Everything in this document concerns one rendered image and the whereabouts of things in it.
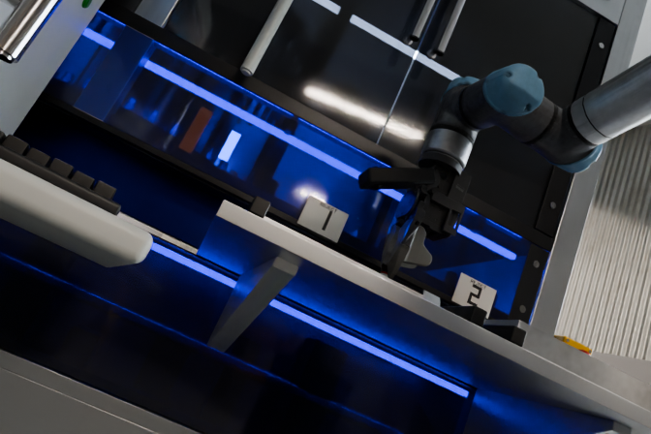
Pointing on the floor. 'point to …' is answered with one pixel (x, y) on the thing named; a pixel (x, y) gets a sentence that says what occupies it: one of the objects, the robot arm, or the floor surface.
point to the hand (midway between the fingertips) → (386, 268)
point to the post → (558, 272)
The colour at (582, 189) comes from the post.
